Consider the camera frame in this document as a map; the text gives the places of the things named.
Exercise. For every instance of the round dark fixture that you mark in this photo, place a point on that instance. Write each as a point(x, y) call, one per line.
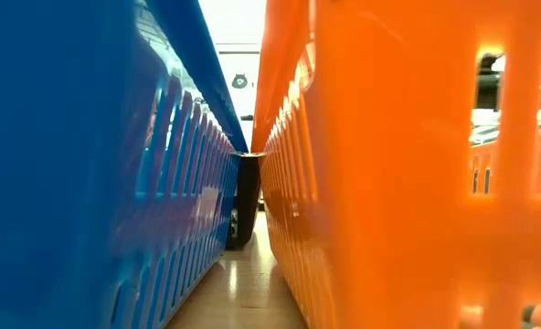
point(239, 81)

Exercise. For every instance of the blue slotted plastic basket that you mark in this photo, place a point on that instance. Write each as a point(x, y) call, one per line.
point(69, 160)

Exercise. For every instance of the orange slotted plastic basket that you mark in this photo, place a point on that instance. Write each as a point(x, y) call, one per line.
point(389, 183)

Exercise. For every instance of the black slotted plastic basket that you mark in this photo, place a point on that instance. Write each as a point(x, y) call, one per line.
point(248, 192)

